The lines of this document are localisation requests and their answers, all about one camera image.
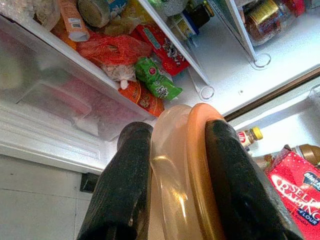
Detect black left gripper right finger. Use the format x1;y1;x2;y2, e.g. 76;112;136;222
204;119;305;240

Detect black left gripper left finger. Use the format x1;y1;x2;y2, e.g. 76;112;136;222
76;121;155;240

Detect orange beige plastic bowl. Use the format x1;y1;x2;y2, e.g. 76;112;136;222
146;102;237;240

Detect clear plastic fridge drawer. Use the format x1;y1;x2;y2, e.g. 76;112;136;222
0;29;151;143

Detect white fridge interior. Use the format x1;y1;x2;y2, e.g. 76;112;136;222
0;0;320;176

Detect small bottle with yellow cap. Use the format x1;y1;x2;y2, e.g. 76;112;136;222
236;126;264;151

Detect red self raising flour bag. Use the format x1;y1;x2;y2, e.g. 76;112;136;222
264;147;320;240

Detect brown jar with gold lid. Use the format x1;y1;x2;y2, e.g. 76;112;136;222
291;143;320;167

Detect orange printed food packet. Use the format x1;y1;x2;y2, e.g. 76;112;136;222
117;80;165;118

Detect clear bag of white beans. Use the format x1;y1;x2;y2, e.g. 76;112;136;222
101;63;138;90

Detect green printed food packet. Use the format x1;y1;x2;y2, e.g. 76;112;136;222
134;56;183;101

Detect red orange plastic bag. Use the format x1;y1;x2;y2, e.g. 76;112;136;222
76;32;153;67

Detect red cartoon snack packet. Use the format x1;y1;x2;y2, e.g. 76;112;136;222
136;23;191;77

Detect yellow food packet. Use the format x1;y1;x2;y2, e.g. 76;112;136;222
103;14;141;36

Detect glass jar with gold lid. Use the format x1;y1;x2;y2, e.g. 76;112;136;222
243;0;293;48

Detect orange white tube package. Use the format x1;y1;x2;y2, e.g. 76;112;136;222
58;0;91;43

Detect jar with metal lid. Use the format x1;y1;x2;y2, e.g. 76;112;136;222
76;0;130;29

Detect dark jar with yellow lid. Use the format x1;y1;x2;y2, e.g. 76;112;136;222
183;0;216;33

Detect silver green foil bag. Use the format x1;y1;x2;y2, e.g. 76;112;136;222
148;0;189;17

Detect clear plastic bag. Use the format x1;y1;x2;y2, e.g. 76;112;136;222
0;0;61;31

